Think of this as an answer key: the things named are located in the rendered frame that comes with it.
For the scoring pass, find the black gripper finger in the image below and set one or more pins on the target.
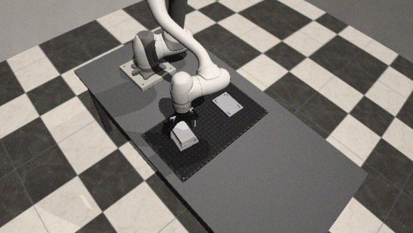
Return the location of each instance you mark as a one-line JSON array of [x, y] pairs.
[[171, 124], [193, 117]]

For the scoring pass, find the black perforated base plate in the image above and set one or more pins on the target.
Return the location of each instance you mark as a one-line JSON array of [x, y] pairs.
[[214, 130]]

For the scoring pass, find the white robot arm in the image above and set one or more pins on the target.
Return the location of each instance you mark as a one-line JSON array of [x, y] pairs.
[[149, 48]]

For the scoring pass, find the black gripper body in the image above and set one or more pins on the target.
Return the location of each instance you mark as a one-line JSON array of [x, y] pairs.
[[178, 115]]

